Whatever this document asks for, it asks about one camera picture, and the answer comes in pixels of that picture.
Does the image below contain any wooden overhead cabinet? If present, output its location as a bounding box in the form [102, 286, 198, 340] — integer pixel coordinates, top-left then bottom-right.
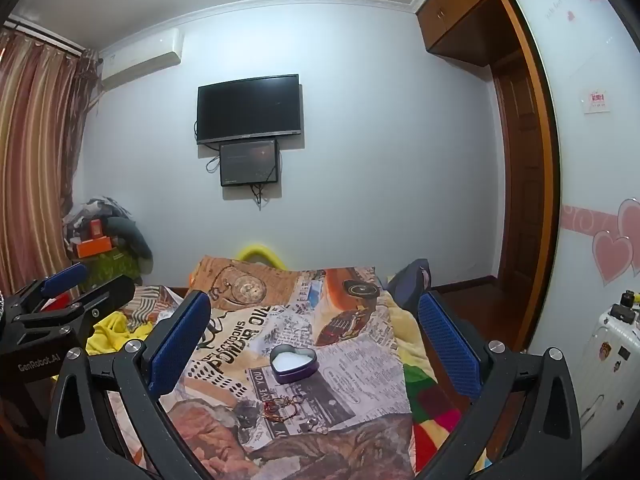
[415, 0, 538, 68]

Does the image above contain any red beaded bracelet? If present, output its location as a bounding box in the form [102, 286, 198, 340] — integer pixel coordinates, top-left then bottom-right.
[260, 395, 301, 423]

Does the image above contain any white suitcase with stickers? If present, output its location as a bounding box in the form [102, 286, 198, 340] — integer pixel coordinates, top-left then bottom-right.
[575, 305, 640, 461]

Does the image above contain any yellow cloth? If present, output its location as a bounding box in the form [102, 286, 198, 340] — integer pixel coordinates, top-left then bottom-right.
[87, 310, 153, 356]

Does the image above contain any newspaper print blanket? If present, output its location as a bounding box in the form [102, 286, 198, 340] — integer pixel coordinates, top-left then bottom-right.
[107, 255, 416, 480]

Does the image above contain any black hanging cable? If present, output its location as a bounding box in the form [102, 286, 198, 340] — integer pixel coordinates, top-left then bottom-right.
[249, 182, 273, 211]

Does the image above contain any yellow curved tube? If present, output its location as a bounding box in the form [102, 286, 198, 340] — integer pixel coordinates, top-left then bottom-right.
[237, 243, 287, 268]

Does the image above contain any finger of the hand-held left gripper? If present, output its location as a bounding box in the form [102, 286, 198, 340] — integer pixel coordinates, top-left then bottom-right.
[14, 274, 137, 347]
[9, 262, 90, 319]

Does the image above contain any colourful fleece blanket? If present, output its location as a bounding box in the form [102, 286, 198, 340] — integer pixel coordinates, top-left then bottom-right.
[387, 300, 488, 476]

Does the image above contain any black wall television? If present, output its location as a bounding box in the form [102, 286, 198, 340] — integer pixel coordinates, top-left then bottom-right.
[195, 74, 302, 146]

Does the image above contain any striped brown curtain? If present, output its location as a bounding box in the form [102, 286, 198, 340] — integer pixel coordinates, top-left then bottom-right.
[0, 27, 101, 301]

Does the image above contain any purple heart-shaped tin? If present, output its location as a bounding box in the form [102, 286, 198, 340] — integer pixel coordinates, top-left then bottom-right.
[269, 345, 319, 386]

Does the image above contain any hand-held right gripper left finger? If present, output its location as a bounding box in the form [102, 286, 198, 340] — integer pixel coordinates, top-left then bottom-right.
[45, 290, 213, 480]

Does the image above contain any brown wooden door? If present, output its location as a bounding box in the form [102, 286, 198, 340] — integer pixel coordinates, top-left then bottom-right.
[492, 57, 548, 291]

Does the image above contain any curtain rail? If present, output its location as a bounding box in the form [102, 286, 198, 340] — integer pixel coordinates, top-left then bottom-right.
[2, 16, 87, 55]

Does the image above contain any flat orange box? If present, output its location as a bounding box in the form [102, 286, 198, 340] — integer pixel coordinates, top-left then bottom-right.
[75, 237, 115, 259]

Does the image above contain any grey pile of clothes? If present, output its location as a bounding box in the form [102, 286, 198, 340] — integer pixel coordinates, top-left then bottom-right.
[62, 195, 153, 276]

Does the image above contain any dark blue cloth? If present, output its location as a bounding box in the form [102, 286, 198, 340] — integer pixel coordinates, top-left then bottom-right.
[387, 258, 433, 316]

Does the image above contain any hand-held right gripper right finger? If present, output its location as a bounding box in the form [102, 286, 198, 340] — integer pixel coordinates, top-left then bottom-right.
[417, 290, 584, 480]

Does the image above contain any small black gadget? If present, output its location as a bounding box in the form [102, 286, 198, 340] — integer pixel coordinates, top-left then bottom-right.
[607, 290, 640, 323]

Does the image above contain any small black wall screen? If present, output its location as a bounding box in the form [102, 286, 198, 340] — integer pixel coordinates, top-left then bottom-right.
[219, 139, 280, 187]

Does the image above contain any green cloth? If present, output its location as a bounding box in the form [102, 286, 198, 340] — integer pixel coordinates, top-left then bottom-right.
[75, 250, 141, 291]

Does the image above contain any brown striped cloth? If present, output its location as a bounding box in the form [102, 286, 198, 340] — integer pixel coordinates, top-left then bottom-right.
[122, 285, 186, 333]

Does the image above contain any white sliding wardrobe door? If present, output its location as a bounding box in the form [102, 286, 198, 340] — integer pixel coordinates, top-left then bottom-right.
[502, 0, 640, 471]

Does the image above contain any small red white sticker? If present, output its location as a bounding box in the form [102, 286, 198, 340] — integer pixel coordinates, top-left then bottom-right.
[582, 89, 610, 113]

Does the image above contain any white wall air conditioner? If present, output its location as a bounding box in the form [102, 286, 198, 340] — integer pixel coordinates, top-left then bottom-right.
[97, 27, 185, 92]

